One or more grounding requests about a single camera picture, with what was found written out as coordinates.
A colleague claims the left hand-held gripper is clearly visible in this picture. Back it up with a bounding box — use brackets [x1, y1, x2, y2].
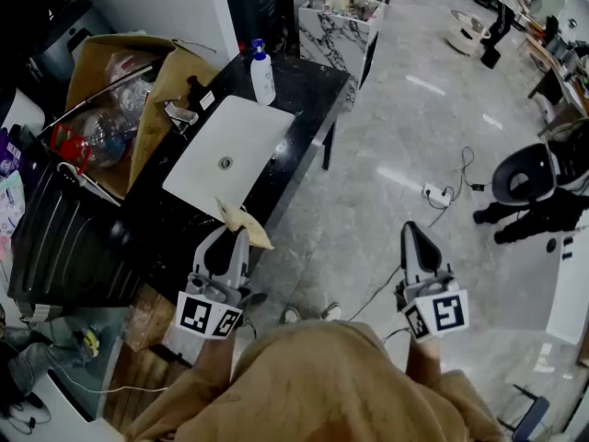
[176, 227, 257, 340]

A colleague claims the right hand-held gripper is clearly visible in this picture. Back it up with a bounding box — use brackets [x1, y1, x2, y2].
[394, 221, 469, 343]

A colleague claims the person's left forearm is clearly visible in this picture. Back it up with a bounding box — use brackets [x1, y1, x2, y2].
[197, 333, 238, 386]

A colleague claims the person's right forearm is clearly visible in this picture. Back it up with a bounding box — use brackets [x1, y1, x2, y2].
[404, 336, 443, 389]

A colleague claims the white power strip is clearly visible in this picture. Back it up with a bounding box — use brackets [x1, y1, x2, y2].
[422, 181, 452, 206]

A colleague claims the black white shell chair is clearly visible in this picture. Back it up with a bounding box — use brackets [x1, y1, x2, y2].
[491, 143, 560, 209]

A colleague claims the white rectangular sink basin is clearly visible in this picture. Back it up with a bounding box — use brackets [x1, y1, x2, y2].
[161, 94, 295, 223]

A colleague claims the chrome faucet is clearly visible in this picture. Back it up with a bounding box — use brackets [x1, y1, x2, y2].
[164, 100, 200, 133]

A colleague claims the yellow tape measure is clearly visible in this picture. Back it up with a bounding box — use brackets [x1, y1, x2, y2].
[73, 327, 100, 358]

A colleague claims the person's tan shirt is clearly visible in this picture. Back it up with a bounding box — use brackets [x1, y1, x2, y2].
[123, 318, 507, 442]

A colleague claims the black dish rack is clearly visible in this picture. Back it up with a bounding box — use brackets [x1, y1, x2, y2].
[7, 154, 144, 321]

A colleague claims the small black white bottle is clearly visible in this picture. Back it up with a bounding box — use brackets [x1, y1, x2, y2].
[186, 76, 216, 112]

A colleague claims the brown cardboard box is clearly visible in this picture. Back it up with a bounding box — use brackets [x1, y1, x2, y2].
[65, 33, 221, 201]

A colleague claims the blue chair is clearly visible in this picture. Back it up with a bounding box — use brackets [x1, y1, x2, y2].
[499, 384, 551, 442]

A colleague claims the white pump bottle blue cap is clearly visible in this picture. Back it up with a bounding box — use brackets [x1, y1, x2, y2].
[249, 38, 277, 107]

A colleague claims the black marble vanity table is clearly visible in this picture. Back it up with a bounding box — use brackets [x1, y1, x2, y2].
[123, 52, 353, 310]

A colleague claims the metal rod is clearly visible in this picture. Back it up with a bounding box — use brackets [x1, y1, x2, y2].
[36, 64, 156, 137]

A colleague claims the cluttered wooden desk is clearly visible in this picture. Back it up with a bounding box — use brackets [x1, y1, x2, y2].
[519, 14, 589, 128]

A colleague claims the round white stand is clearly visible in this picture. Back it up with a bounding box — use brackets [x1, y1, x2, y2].
[444, 9, 491, 57]

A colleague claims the purple packet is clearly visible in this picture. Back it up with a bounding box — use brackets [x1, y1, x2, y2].
[0, 129, 24, 177]

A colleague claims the white marble pattern cabinet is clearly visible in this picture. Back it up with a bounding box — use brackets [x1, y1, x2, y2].
[297, 0, 386, 91]

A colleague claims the grey appliance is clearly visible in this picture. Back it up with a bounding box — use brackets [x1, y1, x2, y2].
[27, 0, 102, 77]

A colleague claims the clear water jug red handle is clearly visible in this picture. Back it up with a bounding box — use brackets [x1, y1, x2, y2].
[50, 106, 139, 177]

